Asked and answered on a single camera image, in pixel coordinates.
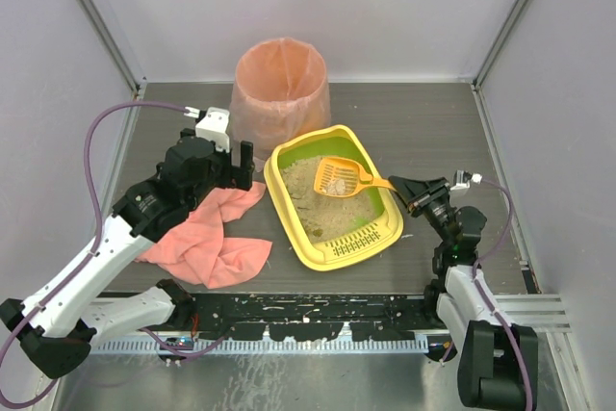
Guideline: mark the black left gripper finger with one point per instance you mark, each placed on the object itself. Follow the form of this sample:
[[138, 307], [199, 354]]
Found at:
[[246, 154], [185, 133]]

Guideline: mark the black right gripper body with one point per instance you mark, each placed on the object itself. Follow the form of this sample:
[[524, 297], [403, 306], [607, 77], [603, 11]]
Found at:
[[425, 195]]

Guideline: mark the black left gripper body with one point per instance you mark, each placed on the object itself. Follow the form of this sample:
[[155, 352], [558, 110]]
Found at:
[[233, 170]]

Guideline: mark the yellow green litter box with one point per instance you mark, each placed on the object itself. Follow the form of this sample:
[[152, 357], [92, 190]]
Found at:
[[351, 248]]

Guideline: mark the orange litter scoop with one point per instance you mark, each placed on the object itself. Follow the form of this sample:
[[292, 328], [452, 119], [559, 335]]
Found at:
[[343, 178]]

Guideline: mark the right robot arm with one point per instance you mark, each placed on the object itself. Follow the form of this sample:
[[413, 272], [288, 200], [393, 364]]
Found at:
[[498, 357]]

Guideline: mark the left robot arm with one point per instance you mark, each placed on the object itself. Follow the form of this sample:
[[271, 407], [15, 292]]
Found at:
[[58, 326]]

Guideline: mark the beige cat litter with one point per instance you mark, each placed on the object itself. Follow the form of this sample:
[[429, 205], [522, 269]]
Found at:
[[324, 218]]

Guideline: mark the pink cloth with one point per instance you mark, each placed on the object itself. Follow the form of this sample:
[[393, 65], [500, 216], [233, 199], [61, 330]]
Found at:
[[198, 252]]

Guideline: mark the bin with pink bag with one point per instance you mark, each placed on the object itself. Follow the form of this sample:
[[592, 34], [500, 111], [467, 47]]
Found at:
[[280, 92]]

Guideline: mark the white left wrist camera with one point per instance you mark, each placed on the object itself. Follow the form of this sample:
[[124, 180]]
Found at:
[[213, 127]]

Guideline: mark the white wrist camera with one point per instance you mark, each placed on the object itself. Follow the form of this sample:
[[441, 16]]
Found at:
[[462, 180], [213, 127]]

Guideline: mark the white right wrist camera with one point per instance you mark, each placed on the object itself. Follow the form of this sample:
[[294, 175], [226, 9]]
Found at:
[[462, 180]]

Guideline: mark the white slotted cable duct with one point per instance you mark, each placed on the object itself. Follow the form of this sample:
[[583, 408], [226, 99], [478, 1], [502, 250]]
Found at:
[[141, 344]]

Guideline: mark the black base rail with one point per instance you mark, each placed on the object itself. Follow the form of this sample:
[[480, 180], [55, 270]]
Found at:
[[307, 317]]

